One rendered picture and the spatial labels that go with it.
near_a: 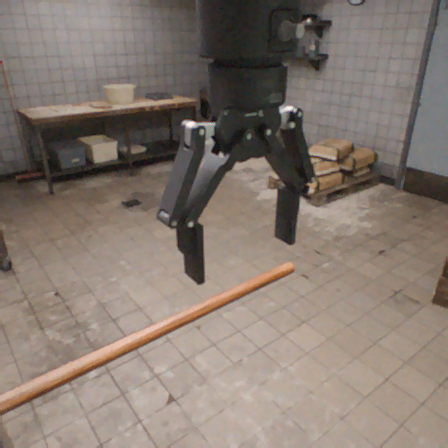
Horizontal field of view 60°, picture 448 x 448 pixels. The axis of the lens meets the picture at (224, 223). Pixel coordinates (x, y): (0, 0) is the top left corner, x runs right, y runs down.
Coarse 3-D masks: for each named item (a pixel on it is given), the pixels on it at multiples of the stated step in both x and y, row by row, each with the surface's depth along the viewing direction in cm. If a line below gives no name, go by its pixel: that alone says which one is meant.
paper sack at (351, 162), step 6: (366, 150) 471; (348, 156) 457; (354, 156) 455; (360, 156) 458; (366, 156) 462; (372, 156) 469; (378, 156) 477; (336, 162) 464; (342, 162) 457; (348, 162) 452; (354, 162) 452; (360, 162) 459; (366, 162) 466; (372, 162) 474; (342, 168) 456; (348, 168) 451; (354, 168) 456
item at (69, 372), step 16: (272, 272) 92; (288, 272) 94; (240, 288) 86; (256, 288) 88; (208, 304) 81; (224, 304) 83; (176, 320) 76; (192, 320) 79; (128, 336) 72; (144, 336) 72; (160, 336) 75; (96, 352) 68; (112, 352) 69; (128, 352) 71; (64, 368) 65; (80, 368) 66; (96, 368) 67; (32, 384) 62; (48, 384) 63; (64, 384) 65; (0, 400) 59; (16, 400) 60
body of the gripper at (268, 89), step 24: (216, 72) 34; (240, 72) 33; (264, 72) 33; (216, 96) 35; (240, 96) 33; (264, 96) 34; (216, 120) 36; (240, 120) 36; (264, 120) 38; (216, 144) 38; (264, 144) 39
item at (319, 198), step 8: (352, 176) 482; (360, 176) 478; (368, 176) 478; (376, 176) 482; (272, 184) 475; (280, 184) 463; (344, 184) 452; (352, 184) 455; (368, 184) 486; (376, 184) 489; (320, 192) 429; (328, 192) 431; (344, 192) 456; (352, 192) 461; (312, 200) 429; (320, 200) 426; (328, 200) 440
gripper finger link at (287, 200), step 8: (280, 192) 47; (288, 192) 45; (296, 192) 45; (280, 200) 47; (288, 200) 46; (296, 200) 45; (280, 208) 47; (288, 208) 46; (296, 208) 46; (280, 216) 48; (288, 216) 47; (296, 216) 46; (280, 224) 48; (288, 224) 47; (296, 224) 47; (280, 232) 49; (288, 232) 47; (288, 240) 48
